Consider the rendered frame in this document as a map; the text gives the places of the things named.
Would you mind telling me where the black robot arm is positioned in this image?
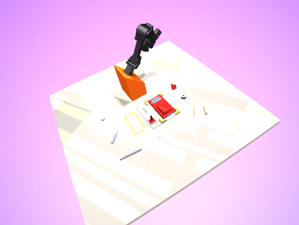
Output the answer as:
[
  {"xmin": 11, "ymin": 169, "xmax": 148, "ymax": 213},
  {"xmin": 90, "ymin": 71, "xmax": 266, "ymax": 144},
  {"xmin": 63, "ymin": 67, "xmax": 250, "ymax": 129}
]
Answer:
[{"xmin": 123, "ymin": 23, "xmax": 162, "ymax": 76}]

